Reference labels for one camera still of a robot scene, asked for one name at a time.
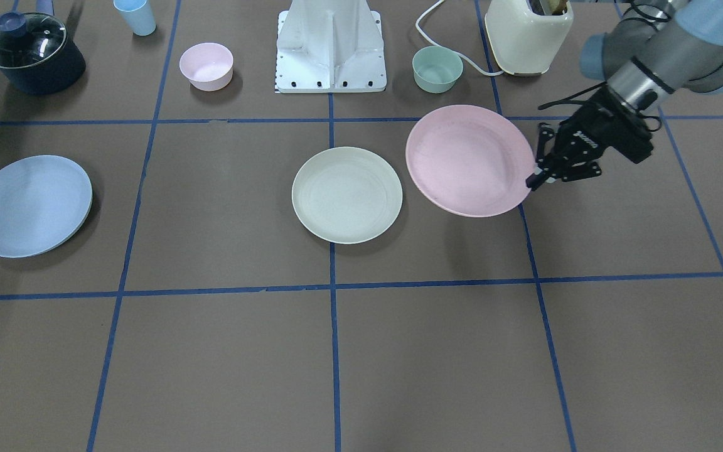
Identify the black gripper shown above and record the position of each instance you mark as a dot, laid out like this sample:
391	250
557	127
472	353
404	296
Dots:
595	129

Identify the pink plate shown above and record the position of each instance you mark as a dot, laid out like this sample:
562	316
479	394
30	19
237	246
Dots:
469	161

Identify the blue plate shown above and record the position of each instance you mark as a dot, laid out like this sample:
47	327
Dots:
44	200

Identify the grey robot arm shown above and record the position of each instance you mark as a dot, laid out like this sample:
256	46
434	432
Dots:
657	48

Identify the cream toaster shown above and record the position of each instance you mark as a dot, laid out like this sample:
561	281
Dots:
525	36

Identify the green bowl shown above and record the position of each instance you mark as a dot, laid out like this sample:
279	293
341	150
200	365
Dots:
436	69

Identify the cream plate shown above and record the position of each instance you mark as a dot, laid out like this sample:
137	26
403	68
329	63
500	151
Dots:
347	195

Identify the pink bowl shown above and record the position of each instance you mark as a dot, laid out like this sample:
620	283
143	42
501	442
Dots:
208	66

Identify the light blue cup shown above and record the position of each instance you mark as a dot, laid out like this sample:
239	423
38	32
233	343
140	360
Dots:
138	16

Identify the dark blue pot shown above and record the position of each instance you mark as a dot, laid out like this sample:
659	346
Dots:
37	52

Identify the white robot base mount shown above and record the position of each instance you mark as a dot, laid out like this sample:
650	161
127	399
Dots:
330	47

